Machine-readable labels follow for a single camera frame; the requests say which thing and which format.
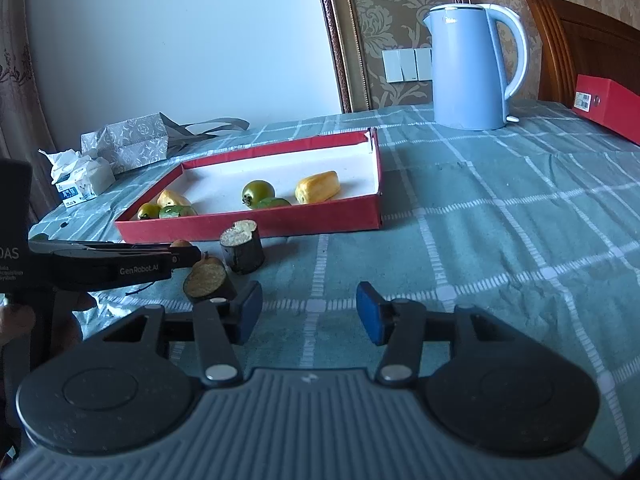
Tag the ornate wall panel frame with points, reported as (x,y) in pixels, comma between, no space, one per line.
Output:
(345,50)

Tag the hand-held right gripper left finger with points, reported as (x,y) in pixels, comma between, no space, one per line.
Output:
(249,312)

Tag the white tissue pack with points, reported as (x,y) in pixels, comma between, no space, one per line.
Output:
(85,177)

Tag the patterned curtain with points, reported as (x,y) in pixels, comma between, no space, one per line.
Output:
(20,110)

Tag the person's left hand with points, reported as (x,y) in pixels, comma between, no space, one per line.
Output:
(15,325)

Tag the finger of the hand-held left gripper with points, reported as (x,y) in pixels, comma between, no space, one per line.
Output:
(185,257)

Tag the wooden chair back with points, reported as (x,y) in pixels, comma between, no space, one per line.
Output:
(575,40)

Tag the grey patterned gift bag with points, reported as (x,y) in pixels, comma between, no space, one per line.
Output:
(130,142)

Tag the yellow ridged fruit piece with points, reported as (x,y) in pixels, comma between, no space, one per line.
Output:
(317,187)

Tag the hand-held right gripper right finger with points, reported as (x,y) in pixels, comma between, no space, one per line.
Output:
(369,315)

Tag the yellow-green tomato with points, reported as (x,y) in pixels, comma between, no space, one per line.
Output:
(258,192)
(148,211)

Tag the green cucumber piece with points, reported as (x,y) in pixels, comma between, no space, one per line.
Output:
(176,211)
(272,203)

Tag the red shallow cardboard box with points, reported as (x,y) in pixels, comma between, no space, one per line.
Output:
(280,222)

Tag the white wall switch panel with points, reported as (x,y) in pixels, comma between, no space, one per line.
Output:
(402,65)

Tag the red box with label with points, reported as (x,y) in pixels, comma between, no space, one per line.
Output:
(612,105)

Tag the light blue electric kettle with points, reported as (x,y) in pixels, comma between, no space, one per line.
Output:
(465,70)

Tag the dark eggplant piece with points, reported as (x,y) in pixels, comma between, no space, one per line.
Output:
(245,252)
(207,280)

